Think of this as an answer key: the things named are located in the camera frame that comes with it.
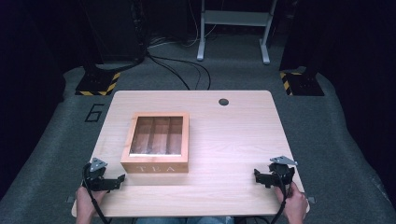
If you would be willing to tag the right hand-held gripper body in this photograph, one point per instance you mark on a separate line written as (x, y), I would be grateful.
(281, 172)

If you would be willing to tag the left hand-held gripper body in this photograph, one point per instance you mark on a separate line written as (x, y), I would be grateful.
(95, 179)

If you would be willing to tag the wooden tea box glass lid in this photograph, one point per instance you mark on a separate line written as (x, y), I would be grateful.
(155, 163)

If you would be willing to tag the person's left hand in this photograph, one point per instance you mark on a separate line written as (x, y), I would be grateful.
(85, 200)

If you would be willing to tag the person's right hand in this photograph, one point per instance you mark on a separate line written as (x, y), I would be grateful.
(295, 203)

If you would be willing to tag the person's legs in jeans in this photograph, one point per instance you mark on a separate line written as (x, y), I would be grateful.
(186, 220)

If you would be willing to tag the black striped stand base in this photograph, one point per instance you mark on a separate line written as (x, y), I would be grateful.
(96, 83)
(303, 84)

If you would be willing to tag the dark curtain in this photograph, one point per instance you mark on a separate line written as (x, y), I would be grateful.
(31, 46)
(351, 46)

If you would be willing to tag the black cabinet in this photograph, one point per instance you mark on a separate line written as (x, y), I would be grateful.
(115, 28)

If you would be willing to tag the grey table bracket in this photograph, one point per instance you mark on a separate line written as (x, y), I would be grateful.
(70, 199)
(311, 200)

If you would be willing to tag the white metal stand frame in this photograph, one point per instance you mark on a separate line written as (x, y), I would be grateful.
(236, 18)

